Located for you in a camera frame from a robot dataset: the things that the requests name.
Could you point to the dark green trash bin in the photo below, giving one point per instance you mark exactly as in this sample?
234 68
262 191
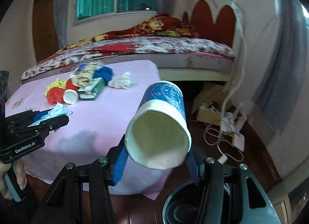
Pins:
182 206

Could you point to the light blue face mask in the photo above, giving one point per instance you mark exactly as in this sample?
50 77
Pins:
57 110

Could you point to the white router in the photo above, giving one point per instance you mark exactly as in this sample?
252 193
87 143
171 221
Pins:
231 124

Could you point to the green white carton box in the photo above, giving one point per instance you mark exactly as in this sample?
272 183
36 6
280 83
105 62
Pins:
91 91

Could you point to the blue patterned paper cup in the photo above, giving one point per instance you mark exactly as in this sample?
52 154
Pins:
157 137

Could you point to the beige safe cabinet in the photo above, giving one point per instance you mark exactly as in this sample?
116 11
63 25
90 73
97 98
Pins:
290 198

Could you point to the grey left curtain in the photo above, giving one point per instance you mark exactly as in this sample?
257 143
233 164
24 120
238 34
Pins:
60 18

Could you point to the white tissue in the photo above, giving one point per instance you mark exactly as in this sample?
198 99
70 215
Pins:
123 81

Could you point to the cardboard box on floor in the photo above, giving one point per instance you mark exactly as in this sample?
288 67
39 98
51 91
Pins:
208 103

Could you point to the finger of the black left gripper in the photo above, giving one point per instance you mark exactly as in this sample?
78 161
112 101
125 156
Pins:
52 122
24 119

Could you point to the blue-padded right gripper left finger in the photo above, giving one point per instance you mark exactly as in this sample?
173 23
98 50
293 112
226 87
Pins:
106 172

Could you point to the beige stocking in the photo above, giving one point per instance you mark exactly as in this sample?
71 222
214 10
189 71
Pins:
82 76

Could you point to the brown wooden door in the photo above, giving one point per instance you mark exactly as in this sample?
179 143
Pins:
44 37

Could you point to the red heart headboard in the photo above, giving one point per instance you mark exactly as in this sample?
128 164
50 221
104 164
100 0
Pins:
220 28

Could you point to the red paper cup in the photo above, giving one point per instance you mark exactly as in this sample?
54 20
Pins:
68 95

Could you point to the red yellow patterned blanket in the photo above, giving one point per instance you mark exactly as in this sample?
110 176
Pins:
159 25

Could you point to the yellow cloth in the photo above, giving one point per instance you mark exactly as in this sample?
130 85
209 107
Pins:
59 83

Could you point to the white power strip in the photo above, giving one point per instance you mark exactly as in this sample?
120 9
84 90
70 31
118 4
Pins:
222 159

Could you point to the grey hanging cloth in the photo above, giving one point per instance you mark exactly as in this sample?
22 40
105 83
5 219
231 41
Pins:
281 85

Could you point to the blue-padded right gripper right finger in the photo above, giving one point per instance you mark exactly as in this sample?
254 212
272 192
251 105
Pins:
208 174

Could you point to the blue sock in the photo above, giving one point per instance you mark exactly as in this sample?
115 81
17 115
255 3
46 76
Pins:
105 72

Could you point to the bed with floral sheet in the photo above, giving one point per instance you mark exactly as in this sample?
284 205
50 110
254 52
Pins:
165 52

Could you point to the person's left hand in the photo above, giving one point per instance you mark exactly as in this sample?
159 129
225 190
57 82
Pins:
21 177

